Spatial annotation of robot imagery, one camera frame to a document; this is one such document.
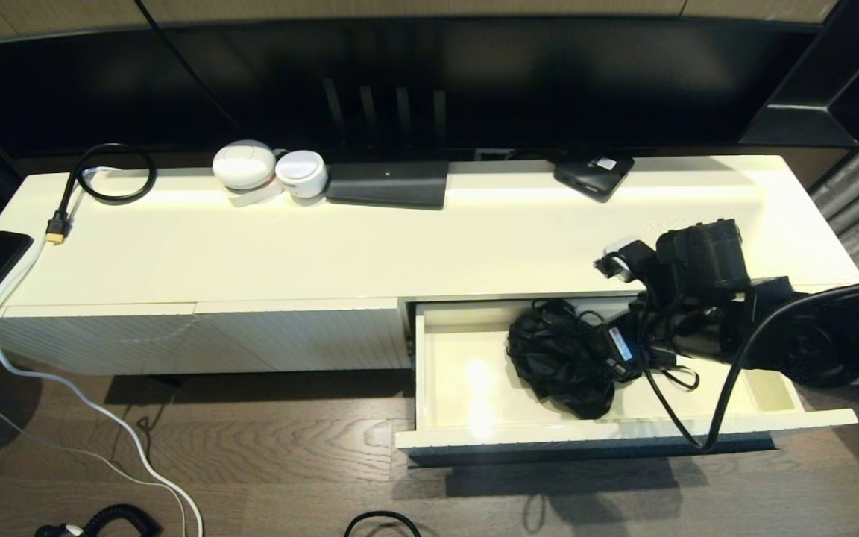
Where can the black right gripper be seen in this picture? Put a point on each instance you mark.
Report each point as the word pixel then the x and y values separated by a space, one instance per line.
pixel 634 347

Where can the black umbrella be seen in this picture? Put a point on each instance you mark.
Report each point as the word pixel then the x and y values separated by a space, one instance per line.
pixel 556 365

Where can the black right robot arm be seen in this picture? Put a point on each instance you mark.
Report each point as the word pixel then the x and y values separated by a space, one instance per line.
pixel 832 335

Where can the cream TV cabinet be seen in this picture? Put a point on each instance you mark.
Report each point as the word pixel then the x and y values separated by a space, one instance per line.
pixel 288 253

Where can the small black set-top box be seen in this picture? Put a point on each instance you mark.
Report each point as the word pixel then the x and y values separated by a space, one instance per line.
pixel 593 177

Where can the dark grey flat box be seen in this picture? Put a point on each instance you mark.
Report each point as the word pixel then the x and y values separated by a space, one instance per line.
pixel 387 185

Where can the black television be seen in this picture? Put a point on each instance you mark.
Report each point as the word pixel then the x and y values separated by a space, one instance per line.
pixel 474 74

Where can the small white round device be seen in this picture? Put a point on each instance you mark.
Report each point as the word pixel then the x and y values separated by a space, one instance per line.
pixel 301 173

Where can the large white round device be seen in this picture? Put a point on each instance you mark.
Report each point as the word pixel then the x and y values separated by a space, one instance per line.
pixel 244 164

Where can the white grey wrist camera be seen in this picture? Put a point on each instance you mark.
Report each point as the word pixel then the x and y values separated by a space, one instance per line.
pixel 627 261

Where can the black wall shelf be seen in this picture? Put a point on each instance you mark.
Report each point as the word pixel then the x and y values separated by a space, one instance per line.
pixel 847 45

